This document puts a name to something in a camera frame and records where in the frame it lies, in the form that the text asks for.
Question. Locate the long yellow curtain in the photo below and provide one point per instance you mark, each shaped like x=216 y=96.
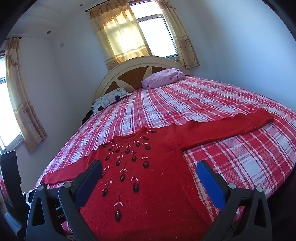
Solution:
x=20 y=97

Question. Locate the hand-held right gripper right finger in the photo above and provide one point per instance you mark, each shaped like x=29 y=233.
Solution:
x=212 y=183

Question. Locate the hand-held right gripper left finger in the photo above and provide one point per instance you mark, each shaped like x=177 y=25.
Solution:
x=90 y=183

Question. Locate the pink pillow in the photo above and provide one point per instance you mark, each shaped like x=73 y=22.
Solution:
x=161 y=77

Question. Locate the white grey patterned pillow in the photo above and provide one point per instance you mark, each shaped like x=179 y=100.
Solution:
x=108 y=99

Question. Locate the red knit sweater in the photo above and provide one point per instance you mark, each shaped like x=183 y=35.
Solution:
x=150 y=185

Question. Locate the bed with red plaid sheet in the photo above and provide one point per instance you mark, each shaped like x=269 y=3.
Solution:
x=185 y=102

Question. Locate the wide yellow curtain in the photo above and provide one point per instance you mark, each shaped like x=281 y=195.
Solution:
x=118 y=34

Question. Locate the side wall window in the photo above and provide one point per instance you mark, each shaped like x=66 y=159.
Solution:
x=7 y=115

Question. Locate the small dark cloth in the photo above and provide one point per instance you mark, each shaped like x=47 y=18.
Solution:
x=87 y=117

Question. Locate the dark object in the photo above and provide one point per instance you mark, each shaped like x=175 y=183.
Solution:
x=10 y=180

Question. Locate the cream wooden headboard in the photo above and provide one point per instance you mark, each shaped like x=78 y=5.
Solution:
x=129 y=69

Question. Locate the window behind headboard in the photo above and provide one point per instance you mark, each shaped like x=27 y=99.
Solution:
x=157 y=34

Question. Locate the dark curtain rod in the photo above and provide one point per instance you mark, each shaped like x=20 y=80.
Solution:
x=14 y=37
x=101 y=5

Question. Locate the narrow yellow curtain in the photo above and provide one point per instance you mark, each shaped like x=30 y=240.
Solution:
x=182 y=39

